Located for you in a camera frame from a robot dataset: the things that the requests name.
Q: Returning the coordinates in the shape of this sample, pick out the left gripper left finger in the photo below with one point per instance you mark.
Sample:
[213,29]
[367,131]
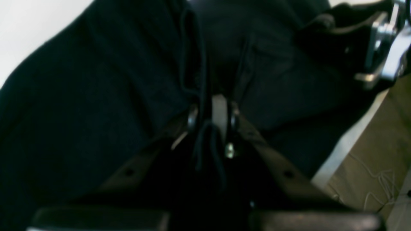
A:
[138,197]

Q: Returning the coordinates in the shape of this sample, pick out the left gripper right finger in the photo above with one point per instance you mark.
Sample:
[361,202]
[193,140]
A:
[273,194]

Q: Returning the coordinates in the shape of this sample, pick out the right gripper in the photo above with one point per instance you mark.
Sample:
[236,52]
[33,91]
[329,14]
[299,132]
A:
[369,42]

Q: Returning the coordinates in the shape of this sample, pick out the black T-shirt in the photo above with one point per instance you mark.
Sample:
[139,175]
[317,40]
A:
[104,88]

